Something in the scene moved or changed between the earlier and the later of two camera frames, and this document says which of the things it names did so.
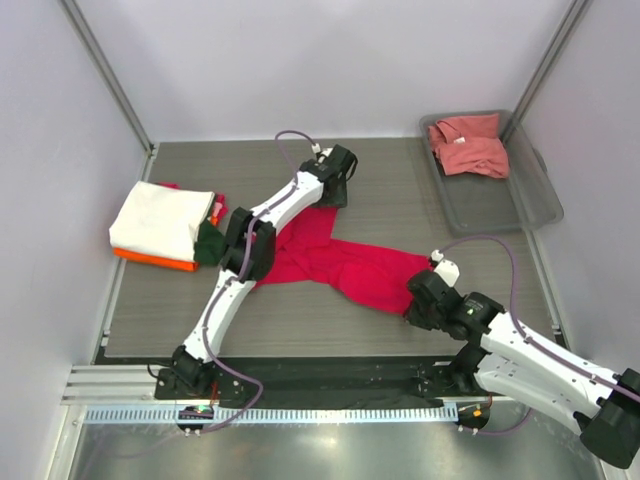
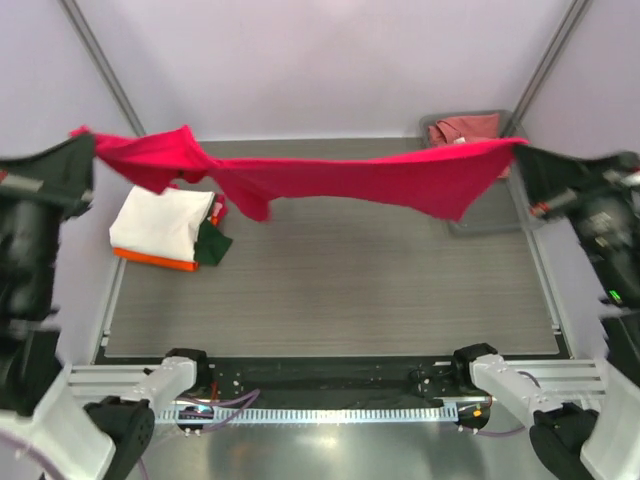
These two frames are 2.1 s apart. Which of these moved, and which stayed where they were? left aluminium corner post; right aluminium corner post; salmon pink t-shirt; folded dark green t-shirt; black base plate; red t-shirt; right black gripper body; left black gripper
Moved: left black gripper; right black gripper body; red t-shirt
Stayed: folded dark green t-shirt; salmon pink t-shirt; right aluminium corner post; black base plate; left aluminium corner post
